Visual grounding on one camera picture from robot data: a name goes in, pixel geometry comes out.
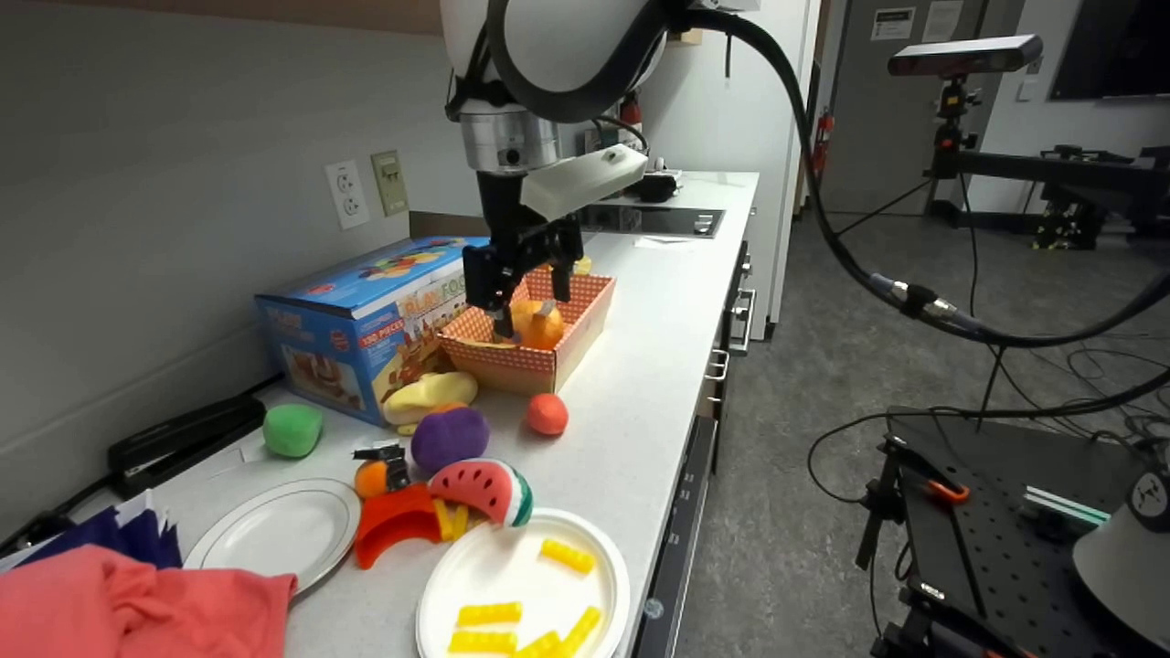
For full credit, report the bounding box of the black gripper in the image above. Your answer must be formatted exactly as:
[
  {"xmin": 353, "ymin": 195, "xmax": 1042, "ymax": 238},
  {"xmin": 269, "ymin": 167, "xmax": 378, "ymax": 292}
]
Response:
[{"xmin": 462, "ymin": 167, "xmax": 585, "ymax": 314}]

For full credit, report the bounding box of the red cherry plush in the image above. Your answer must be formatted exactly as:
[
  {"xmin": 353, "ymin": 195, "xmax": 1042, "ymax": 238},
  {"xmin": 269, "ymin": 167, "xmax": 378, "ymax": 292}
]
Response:
[{"xmin": 524, "ymin": 387, "xmax": 573, "ymax": 442}]

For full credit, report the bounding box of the yellow banana plush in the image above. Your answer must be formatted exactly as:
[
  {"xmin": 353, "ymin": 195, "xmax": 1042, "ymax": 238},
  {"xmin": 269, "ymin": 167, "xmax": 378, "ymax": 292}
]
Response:
[{"xmin": 380, "ymin": 370, "xmax": 481, "ymax": 428}]

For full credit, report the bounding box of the purple eggplant plush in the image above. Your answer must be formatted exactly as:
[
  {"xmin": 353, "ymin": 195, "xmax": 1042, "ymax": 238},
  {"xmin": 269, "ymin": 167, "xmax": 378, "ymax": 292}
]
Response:
[{"xmin": 406, "ymin": 405, "xmax": 494, "ymax": 482}]

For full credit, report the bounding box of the watermelon slice plush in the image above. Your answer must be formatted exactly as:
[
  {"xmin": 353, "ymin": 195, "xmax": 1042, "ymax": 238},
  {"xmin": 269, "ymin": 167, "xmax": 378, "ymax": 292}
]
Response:
[{"xmin": 425, "ymin": 455, "xmax": 536, "ymax": 531}]

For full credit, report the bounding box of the blue toy food box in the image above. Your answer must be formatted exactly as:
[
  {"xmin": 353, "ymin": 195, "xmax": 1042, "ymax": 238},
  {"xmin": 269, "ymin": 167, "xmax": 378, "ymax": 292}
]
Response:
[{"xmin": 254, "ymin": 236, "xmax": 491, "ymax": 433}]

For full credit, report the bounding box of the orange checkered basket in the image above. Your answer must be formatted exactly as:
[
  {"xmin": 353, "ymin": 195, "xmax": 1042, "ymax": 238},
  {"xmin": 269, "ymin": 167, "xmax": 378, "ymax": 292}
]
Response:
[{"xmin": 438, "ymin": 267, "xmax": 620, "ymax": 399}]

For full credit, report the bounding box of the black glass cooktop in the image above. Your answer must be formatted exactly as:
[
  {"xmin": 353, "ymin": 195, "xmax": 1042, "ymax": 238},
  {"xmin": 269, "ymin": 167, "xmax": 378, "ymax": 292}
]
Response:
[{"xmin": 583, "ymin": 202, "xmax": 726, "ymax": 242}]

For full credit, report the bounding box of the small black countertop device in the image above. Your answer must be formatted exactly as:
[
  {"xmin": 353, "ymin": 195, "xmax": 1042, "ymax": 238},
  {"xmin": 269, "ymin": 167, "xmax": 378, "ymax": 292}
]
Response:
[{"xmin": 618, "ymin": 164, "xmax": 684, "ymax": 204}]

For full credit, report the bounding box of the small black toy piece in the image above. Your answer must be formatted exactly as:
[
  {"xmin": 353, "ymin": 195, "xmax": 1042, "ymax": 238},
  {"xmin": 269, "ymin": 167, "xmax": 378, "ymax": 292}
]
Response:
[{"xmin": 352, "ymin": 438, "xmax": 412, "ymax": 495}]

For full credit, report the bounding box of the white refrigerator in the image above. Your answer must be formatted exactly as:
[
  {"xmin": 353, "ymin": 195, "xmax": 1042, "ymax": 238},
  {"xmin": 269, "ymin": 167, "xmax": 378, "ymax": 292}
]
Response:
[{"xmin": 633, "ymin": 0, "xmax": 830, "ymax": 347}]

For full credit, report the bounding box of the small orange toy ball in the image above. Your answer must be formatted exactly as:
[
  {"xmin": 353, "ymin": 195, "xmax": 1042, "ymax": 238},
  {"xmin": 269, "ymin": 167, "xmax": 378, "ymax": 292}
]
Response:
[{"xmin": 352, "ymin": 457, "xmax": 395, "ymax": 501}]

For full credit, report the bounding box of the green plush ball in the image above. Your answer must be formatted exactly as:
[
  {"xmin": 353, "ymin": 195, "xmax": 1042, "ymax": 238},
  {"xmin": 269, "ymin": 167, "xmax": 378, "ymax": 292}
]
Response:
[{"xmin": 261, "ymin": 399, "xmax": 328, "ymax": 464}]

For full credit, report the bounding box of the black dishwasher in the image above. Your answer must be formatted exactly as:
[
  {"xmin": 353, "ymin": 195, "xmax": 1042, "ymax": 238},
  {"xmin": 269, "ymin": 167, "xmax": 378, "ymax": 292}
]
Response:
[{"xmin": 633, "ymin": 351, "xmax": 737, "ymax": 658}]

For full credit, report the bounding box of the white paper plate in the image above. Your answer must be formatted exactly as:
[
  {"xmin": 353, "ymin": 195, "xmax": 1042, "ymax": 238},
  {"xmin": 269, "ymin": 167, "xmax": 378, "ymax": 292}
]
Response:
[
  {"xmin": 412, "ymin": 505, "xmax": 636, "ymax": 658},
  {"xmin": 179, "ymin": 475, "xmax": 366, "ymax": 601}
]

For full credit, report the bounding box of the red fire extinguisher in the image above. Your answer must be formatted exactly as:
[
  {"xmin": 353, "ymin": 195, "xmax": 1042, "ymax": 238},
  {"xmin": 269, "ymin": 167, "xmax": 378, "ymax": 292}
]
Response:
[{"xmin": 813, "ymin": 110, "xmax": 842, "ymax": 183}]

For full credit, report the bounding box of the black stapler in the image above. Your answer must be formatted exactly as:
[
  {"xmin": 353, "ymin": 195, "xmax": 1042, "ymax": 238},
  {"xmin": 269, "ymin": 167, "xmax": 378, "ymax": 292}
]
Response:
[{"xmin": 101, "ymin": 392, "xmax": 269, "ymax": 501}]

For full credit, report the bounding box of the grey door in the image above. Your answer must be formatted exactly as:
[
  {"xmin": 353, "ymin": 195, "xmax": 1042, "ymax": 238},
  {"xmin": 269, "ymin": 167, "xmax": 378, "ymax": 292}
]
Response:
[{"xmin": 813, "ymin": 0, "xmax": 1016, "ymax": 221}]

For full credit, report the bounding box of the black clamp stand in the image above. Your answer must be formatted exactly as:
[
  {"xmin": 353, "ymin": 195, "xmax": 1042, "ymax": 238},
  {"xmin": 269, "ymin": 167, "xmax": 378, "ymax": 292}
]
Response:
[{"xmin": 850, "ymin": 433, "xmax": 937, "ymax": 578}]

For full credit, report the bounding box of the dark blue cloth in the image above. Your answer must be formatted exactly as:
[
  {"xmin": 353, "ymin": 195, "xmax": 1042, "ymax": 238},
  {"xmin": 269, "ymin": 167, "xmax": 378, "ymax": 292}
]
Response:
[{"xmin": 13, "ymin": 501, "xmax": 189, "ymax": 571}]

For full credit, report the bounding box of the pink cloth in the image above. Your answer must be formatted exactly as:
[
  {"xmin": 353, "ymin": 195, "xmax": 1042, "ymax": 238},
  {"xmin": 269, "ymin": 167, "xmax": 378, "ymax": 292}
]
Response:
[{"xmin": 0, "ymin": 543, "xmax": 299, "ymax": 658}]

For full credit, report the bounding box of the black breadboard cart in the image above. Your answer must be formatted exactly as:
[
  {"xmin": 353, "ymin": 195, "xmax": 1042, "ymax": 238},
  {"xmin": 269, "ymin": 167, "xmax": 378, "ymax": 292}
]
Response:
[{"xmin": 875, "ymin": 405, "xmax": 1170, "ymax": 658}]

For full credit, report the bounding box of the green white marker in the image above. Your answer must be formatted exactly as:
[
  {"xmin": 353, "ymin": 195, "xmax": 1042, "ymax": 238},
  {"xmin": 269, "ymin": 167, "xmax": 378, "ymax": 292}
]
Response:
[{"xmin": 1019, "ymin": 482, "xmax": 1118, "ymax": 531}]

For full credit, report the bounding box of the grey conical base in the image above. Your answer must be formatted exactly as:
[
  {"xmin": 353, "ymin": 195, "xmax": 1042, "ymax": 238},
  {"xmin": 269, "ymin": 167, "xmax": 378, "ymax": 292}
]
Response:
[{"xmin": 1069, "ymin": 464, "xmax": 1170, "ymax": 658}]

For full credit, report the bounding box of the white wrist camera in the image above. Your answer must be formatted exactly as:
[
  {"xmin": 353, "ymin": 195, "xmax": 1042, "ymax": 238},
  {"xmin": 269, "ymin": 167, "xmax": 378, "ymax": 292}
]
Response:
[{"xmin": 518, "ymin": 139, "xmax": 655, "ymax": 227}]

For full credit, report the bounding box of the beige wall switch plate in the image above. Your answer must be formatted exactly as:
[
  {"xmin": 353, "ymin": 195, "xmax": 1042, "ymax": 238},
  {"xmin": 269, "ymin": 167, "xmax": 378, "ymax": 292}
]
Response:
[{"xmin": 366, "ymin": 146, "xmax": 412, "ymax": 225}]

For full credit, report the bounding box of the white wall outlet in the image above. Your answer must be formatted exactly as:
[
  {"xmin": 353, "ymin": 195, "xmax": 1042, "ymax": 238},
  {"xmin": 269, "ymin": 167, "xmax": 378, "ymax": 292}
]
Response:
[{"xmin": 323, "ymin": 153, "xmax": 378, "ymax": 236}]

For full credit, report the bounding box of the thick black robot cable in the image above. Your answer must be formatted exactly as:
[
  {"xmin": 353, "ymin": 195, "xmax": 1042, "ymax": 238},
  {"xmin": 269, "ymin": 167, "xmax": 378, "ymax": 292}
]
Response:
[{"xmin": 667, "ymin": 0, "xmax": 1170, "ymax": 358}]

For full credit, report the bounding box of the black floor cable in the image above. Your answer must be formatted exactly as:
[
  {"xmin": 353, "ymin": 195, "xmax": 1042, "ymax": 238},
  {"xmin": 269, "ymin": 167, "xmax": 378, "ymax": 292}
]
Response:
[{"xmin": 800, "ymin": 364, "xmax": 1170, "ymax": 514}]

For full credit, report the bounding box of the orange handled tool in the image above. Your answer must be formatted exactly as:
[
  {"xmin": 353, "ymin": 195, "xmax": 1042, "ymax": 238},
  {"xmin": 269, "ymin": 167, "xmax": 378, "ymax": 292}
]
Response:
[{"xmin": 913, "ymin": 471, "xmax": 975, "ymax": 514}]

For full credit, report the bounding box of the black stereo camera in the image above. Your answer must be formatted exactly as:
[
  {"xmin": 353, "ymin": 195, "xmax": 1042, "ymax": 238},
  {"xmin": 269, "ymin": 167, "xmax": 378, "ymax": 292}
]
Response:
[{"xmin": 884, "ymin": 29, "xmax": 1048, "ymax": 80}]

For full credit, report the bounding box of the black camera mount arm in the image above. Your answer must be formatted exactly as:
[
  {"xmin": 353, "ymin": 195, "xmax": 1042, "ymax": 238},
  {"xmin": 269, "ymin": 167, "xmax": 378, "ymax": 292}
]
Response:
[{"xmin": 921, "ymin": 71, "xmax": 1170, "ymax": 255}]

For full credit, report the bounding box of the black wall monitor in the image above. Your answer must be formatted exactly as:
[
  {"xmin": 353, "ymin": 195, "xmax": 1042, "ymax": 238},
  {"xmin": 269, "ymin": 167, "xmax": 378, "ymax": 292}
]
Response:
[{"xmin": 1046, "ymin": 0, "xmax": 1170, "ymax": 105}]

